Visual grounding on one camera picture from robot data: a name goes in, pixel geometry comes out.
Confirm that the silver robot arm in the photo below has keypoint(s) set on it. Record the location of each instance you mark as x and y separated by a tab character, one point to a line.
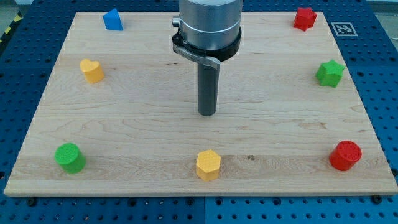
209	31

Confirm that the grey cylindrical pointer rod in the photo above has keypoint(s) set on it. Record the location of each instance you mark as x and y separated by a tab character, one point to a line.
207	89

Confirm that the yellow hexagon block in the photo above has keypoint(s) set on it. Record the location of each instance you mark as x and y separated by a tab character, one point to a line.
208	165

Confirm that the wooden board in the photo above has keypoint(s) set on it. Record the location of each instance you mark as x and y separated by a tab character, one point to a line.
140	132

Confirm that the yellow heart block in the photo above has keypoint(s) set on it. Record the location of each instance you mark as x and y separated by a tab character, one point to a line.
92	70

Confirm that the blue triangular block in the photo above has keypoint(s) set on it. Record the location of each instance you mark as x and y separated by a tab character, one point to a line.
112	20

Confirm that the green cylinder block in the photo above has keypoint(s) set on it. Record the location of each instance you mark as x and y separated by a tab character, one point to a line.
69	157

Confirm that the green star block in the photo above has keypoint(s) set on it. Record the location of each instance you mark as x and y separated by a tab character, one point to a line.
330	73

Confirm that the red star block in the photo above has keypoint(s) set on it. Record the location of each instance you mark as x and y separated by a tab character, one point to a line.
304	18

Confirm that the red cylinder block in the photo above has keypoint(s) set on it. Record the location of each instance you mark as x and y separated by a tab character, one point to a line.
345	155

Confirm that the fiducial marker tag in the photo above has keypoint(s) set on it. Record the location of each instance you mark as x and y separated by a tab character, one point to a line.
344	29

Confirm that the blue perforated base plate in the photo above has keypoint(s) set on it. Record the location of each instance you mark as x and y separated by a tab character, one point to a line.
29	54

